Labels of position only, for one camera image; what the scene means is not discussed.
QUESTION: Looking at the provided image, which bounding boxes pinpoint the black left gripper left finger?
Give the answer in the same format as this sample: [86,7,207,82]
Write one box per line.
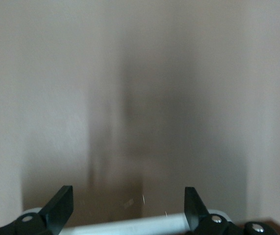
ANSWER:
[0,185,74,235]

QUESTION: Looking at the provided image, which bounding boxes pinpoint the white metal drawer handle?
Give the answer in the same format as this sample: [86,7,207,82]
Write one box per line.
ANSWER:
[23,207,231,235]

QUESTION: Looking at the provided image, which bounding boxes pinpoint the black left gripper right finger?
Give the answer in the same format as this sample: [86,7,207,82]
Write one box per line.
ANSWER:
[184,187,278,235]

